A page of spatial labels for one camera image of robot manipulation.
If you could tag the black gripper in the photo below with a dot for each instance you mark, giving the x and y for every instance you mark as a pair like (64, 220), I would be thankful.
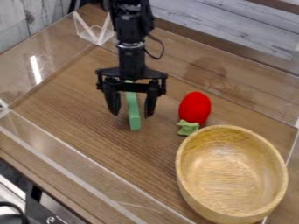
(130, 76)

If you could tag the long green block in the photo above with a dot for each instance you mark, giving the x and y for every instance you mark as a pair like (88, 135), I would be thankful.
(132, 111)

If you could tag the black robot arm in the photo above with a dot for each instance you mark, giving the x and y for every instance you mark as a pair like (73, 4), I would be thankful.
(133, 22)

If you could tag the brown wooden bowl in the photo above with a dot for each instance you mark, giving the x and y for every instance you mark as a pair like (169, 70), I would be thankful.
(231, 174)

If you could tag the red plush strawberry toy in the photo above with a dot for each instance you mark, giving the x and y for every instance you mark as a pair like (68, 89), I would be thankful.
(193, 112)

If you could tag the black metal table frame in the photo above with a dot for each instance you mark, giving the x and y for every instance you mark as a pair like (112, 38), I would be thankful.
(44, 201)

